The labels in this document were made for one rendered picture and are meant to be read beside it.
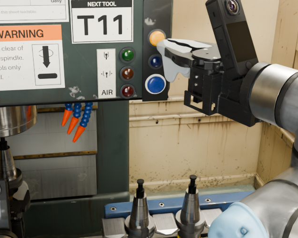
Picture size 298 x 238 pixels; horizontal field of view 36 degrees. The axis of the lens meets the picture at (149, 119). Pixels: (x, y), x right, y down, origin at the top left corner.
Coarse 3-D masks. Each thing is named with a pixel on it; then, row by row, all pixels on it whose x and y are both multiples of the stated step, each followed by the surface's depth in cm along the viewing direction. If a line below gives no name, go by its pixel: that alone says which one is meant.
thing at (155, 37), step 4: (156, 32) 74; (160, 32) 74; (152, 36) 74; (156, 36) 74; (160, 36) 74; (164, 36) 75; (152, 40) 74; (156, 40) 75; (160, 40) 75; (152, 44) 75; (156, 44) 75
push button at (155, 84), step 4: (156, 76) 77; (152, 80) 77; (156, 80) 77; (160, 80) 78; (148, 84) 78; (152, 84) 78; (156, 84) 78; (160, 84) 78; (164, 84) 78; (148, 88) 78; (152, 88) 78; (156, 88) 78; (160, 88) 78; (152, 92) 78; (156, 92) 78
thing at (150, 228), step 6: (150, 216) 99; (126, 222) 97; (150, 222) 97; (126, 228) 96; (132, 228) 95; (144, 228) 95; (150, 228) 95; (132, 234) 96; (138, 234) 95; (144, 234) 96; (150, 234) 96
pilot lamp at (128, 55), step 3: (123, 51) 75; (126, 51) 75; (129, 51) 75; (123, 54) 75; (126, 54) 75; (129, 54) 75; (132, 54) 75; (123, 57) 75; (126, 57) 75; (129, 57) 75; (132, 57) 75; (126, 60) 76; (129, 60) 76
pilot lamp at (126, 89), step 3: (126, 87) 78; (129, 87) 78; (123, 90) 78; (126, 90) 78; (129, 90) 78; (132, 90) 78; (123, 93) 78; (126, 93) 78; (129, 93) 78; (132, 93) 78; (126, 96) 78; (129, 96) 78
